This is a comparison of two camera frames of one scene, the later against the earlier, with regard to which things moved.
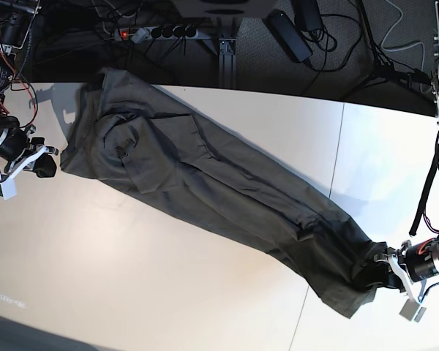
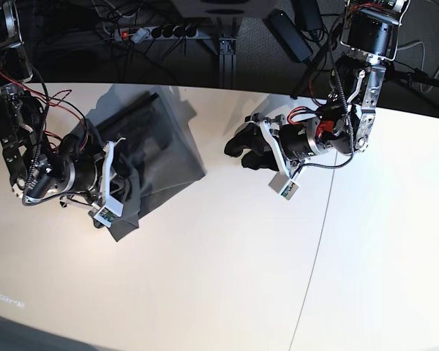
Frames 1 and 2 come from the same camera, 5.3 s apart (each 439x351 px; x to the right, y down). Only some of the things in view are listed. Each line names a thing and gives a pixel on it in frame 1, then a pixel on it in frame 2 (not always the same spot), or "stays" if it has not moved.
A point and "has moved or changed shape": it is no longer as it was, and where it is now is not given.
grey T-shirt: x=128 y=131 has moved or changed shape
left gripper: x=12 y=148 to x=74 y=172
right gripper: x=420 y=260 to x=288 y=142
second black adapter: x=306 y=15 stays
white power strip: x=127 y=34 stays
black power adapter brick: x=285 y=31 stays
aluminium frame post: x=227 y=66 stays
